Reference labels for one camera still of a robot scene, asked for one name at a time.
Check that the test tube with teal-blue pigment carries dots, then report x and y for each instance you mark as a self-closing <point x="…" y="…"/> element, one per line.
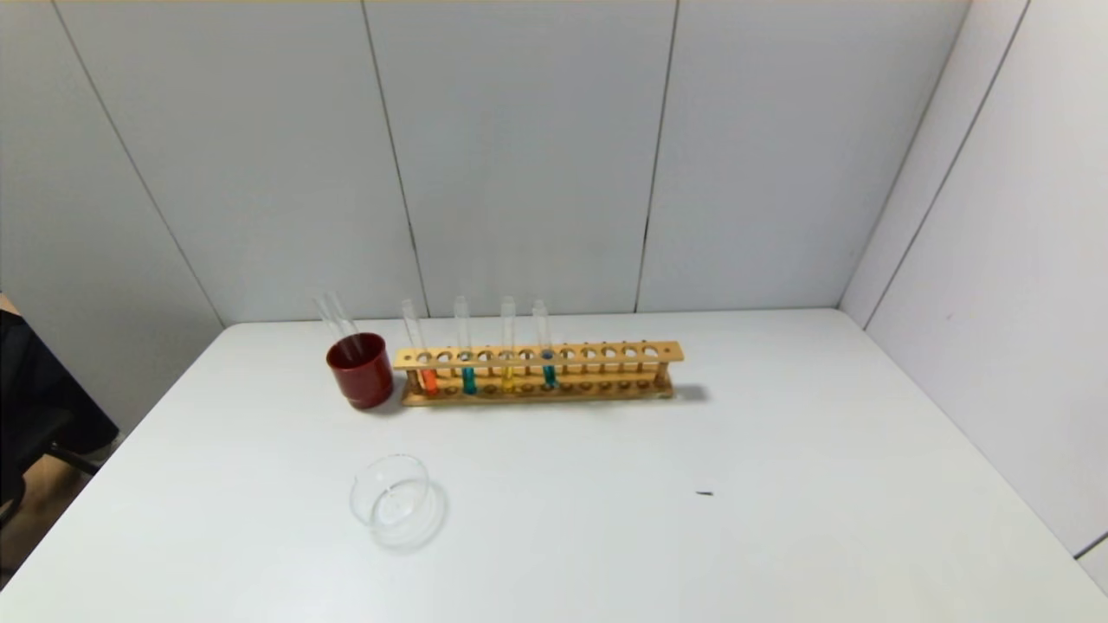
<point x="468" y="381"/>
<point x="549" y="375"/>

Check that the test tube with red pigment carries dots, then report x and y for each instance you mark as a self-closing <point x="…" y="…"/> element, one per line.
<point x="428" y="381"/>

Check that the test tube with yellow pigment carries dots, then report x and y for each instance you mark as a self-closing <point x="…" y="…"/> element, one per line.
<point x="507" y="377"/>

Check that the wooden test tube rack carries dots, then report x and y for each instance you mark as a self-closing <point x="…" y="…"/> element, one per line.
<point x="606" y="394"/>

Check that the empty clear test tube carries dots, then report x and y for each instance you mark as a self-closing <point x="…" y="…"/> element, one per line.
<point x="327" y="313"/>
<point x="342" y="320"/>

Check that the dark red cup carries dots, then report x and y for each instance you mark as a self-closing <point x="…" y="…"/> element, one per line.
<point x="363" y="381"/>

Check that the clear glass dish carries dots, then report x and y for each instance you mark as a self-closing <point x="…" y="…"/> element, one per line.
<point x="398" y="521"/>

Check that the black office chair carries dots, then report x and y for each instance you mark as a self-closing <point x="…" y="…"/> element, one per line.
<point x="35" y="389"/>

